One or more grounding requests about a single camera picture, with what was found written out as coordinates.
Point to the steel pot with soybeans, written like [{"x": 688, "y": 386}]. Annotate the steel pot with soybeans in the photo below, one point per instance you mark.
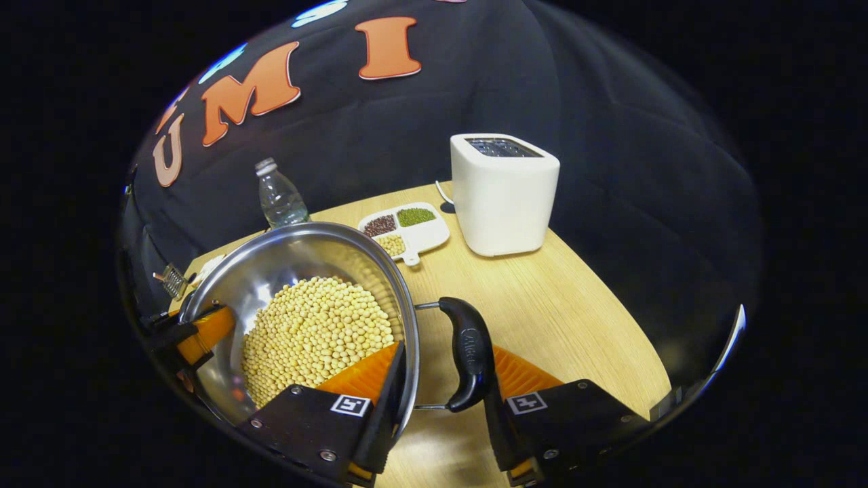
[{"x": 271, "y": 264}]

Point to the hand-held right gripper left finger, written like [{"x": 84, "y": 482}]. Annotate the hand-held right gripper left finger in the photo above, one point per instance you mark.
[{"x": 386, "y": 420}]

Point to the black backdrop cloth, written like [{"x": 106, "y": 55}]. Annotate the black backdrop cloth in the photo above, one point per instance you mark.
[{"x": 542, "y": 81}]

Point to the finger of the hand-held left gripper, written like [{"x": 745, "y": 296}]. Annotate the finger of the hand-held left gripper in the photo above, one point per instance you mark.
[{"x": 207, "y": 335}]

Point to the clear plastic water bottle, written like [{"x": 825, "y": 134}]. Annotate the clear plastic water bottle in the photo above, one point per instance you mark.
[{"x": 279, "y": 200}]

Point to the white toaster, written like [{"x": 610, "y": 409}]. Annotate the white toaster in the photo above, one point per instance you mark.
[{"x": 502, "y": 203}]

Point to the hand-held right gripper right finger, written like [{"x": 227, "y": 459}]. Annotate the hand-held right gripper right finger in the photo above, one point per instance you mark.
[{"x": 502, "y": 437}]

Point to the white divided bean tray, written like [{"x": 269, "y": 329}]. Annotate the white divided bean tray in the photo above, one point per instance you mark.
[{"x": 424, "y": 236}]

